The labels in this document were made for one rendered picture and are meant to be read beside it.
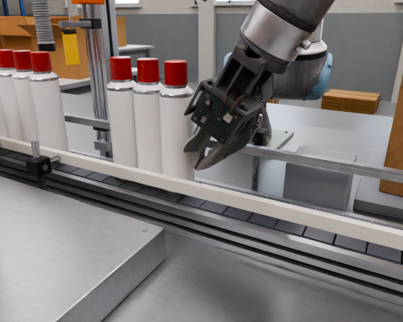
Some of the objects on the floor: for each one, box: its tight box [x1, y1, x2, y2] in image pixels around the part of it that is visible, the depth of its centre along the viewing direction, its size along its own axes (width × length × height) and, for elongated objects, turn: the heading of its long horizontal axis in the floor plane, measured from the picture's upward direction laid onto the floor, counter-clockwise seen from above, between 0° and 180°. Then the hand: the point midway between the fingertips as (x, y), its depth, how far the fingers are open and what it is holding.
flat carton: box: [320, 89, 381, 115], centre depth 472 cm, size 64×52×20 cm
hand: (201, 161), depth 56 cm, fingers closed, pressing on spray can
